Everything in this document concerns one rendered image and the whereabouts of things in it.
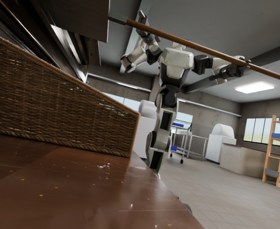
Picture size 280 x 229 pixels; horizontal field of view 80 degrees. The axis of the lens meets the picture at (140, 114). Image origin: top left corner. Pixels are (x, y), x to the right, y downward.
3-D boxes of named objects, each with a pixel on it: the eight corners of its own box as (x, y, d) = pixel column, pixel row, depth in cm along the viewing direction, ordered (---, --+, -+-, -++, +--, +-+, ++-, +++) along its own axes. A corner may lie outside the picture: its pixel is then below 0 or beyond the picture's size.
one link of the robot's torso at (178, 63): (150, 88, 165) (157, 54, 167) (184, 96, 163) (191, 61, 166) (151, 79, 135) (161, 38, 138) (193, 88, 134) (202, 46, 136)
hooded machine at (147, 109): (125, 152, 437) (137, 101, 449) (147, 156, 449) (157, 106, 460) (128, 158, 368) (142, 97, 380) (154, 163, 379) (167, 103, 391)
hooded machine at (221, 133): (232, 167, 673) (239, 127, 687) (218, 164, 655) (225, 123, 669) (217, 162, 753) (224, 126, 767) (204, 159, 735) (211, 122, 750)
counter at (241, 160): (297, 185, 577) (301, 160, 585) (235, 172, 528) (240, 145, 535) (273, 177, 659) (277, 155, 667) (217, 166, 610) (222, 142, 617)
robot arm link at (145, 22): (132, 33, 105) (139, 43, 116) (146, 33, 101) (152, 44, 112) (137, 14, 106) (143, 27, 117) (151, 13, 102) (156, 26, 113)
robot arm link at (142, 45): (149, 31, 119) (135, 43, 125) (154, 40, 117) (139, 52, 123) (153, 35, 125) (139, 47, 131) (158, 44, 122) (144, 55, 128)
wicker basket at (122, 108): (-43, 126, 44) (-11, 30, 47) (37, 123, 99) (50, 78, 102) (133, 159, 54) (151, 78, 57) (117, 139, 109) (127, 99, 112)
